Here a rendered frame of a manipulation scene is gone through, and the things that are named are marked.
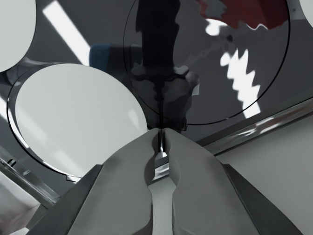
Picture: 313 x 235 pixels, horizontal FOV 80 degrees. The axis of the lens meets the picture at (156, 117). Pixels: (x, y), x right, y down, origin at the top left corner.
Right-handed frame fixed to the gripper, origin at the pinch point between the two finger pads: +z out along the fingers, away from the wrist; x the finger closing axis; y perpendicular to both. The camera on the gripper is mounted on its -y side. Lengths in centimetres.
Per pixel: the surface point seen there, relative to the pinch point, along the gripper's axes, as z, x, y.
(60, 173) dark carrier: 1.6, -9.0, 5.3
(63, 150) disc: 1.6, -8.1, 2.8
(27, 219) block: 1.8, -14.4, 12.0
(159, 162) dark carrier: 1.6, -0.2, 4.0
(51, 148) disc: 1.6, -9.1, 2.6
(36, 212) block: 2.6, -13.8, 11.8
